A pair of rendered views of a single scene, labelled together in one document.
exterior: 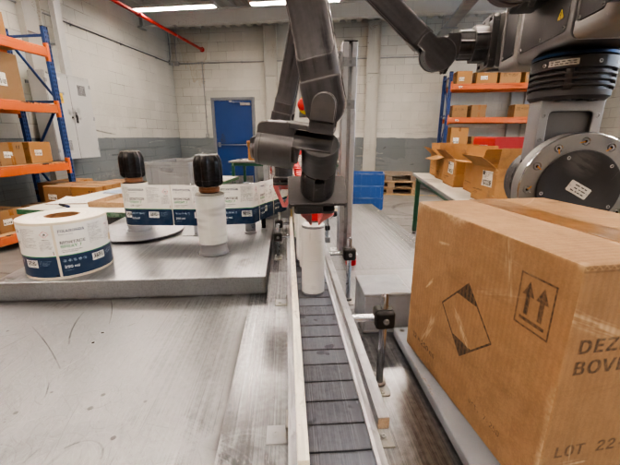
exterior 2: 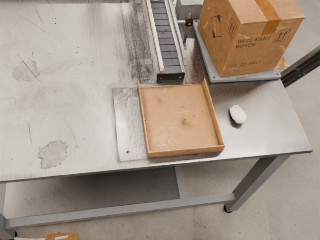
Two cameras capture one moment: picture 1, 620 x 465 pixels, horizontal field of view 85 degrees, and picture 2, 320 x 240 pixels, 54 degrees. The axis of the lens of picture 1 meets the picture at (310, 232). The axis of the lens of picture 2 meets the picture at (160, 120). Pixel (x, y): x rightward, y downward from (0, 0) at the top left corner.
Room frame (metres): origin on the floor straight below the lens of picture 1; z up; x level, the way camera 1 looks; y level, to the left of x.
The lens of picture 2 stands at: (-0.52, 0.16, 1.77)
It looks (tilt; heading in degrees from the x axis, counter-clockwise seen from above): 56 degrees down; 347
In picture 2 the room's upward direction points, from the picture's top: 10 degrees clockwise
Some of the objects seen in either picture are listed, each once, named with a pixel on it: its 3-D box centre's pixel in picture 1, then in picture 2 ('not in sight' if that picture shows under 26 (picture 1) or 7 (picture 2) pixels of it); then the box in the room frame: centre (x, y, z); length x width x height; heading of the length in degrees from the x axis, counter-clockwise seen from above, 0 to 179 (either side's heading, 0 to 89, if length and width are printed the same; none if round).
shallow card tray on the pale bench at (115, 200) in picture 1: (122, 199); not in sight; (2.24, 1.26, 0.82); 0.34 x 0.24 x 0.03; 178
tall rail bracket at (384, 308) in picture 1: (368, 341); (182, 30); (0.47, -0.09, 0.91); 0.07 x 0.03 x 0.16; 94
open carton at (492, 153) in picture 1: (489, 170); not in sight; (2.79, -1.46, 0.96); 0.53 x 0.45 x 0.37; 84
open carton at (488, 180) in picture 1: (505, 174); not in sight; (2.39, -1.36, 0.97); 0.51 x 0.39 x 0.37; 88
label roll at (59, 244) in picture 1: (67, 240); not in sight; (0.88, 0.66, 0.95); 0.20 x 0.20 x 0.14
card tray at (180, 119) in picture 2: not in sight; (178, 115); (0.10, -0.04, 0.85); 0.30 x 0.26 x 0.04; 4
